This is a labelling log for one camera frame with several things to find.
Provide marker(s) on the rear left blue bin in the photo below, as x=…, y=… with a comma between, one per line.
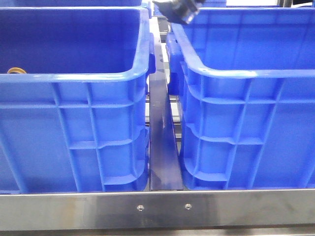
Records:
x=65, y=3

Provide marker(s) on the right rail screw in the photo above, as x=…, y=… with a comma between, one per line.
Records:
x=188, y=206

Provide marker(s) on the stainless steel front rail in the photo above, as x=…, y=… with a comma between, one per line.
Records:
x=162, y=209

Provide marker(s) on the left blue plastic bin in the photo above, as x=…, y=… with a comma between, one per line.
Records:
x=76, y=121

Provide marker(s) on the rear right blue bin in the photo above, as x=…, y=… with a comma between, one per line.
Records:
x=207, y=3

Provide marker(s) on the left rail screw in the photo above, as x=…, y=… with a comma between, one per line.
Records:
x=140, y=207

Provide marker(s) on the metal divider bar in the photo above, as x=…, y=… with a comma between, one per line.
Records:
x=165, y=172

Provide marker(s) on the right blue plastic bin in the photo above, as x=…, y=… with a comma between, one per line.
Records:
x=245, y=78

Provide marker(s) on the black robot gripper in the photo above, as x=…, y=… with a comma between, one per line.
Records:
x=179, y=11

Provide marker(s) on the rail screw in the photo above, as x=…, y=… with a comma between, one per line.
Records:
x=188, y=206
x=140, y=207

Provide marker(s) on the blue plastic bin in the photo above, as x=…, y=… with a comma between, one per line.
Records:
x=245, y=78
x=76, y=121

